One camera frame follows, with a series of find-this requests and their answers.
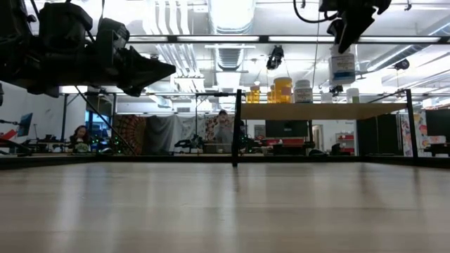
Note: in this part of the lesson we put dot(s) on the black ceiling fixture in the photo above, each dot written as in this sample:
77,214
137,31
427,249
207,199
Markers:
401,64
335,89

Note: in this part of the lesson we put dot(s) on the black cabinet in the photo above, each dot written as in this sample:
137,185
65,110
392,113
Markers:
369,135

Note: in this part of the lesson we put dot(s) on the floral patterned cloth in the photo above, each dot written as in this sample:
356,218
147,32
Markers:
409,135

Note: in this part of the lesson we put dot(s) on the black overhead camera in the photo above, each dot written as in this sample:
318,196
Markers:
275,57

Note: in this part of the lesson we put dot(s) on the large orange pill bottle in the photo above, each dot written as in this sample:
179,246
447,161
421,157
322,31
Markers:
283,90
270,95

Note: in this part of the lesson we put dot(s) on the clear plastic bottle white cap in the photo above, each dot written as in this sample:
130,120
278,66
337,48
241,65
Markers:
352,95
327,97

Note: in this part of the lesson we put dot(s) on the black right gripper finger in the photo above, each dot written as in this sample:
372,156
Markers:
355,24
334,28

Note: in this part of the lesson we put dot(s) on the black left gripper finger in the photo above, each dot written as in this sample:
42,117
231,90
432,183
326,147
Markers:
140,63
133,82

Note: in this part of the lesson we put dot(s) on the black monitor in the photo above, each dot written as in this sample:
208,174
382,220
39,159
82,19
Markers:
286,128

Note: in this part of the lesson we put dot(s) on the wooden shelf black metal frame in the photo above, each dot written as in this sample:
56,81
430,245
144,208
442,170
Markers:
316,110

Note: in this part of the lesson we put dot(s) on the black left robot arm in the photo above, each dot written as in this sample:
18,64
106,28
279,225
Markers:
21,52

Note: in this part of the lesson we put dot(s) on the red shelf unit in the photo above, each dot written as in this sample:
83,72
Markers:
345,140

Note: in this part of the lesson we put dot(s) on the patterned mandala tapestry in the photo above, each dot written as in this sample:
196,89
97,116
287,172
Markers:
130,133

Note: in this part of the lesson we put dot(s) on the person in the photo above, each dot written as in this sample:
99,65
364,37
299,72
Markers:
81,138
222,128

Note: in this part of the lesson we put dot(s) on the grey hanging cloth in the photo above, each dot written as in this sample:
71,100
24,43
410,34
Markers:
160,133

